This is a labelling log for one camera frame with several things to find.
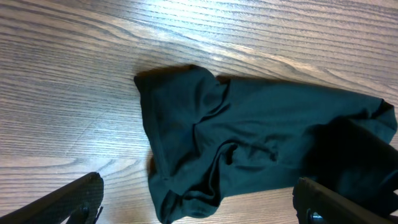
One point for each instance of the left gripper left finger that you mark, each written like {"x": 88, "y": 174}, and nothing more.
{"x": 77, "y": 202}

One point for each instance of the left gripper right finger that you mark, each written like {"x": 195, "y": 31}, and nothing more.
{"x": 316, "y": 204}

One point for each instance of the black t-shirt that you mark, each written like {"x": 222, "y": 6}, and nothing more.
{"x": 213, "y": 138}

